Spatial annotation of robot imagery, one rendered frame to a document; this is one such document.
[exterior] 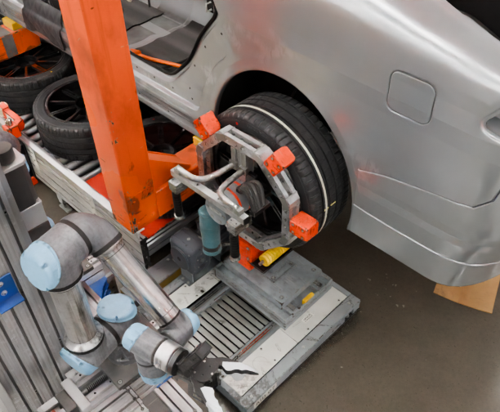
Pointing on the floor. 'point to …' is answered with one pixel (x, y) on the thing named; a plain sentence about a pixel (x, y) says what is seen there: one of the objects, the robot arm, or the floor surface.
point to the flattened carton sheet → (472, 294)
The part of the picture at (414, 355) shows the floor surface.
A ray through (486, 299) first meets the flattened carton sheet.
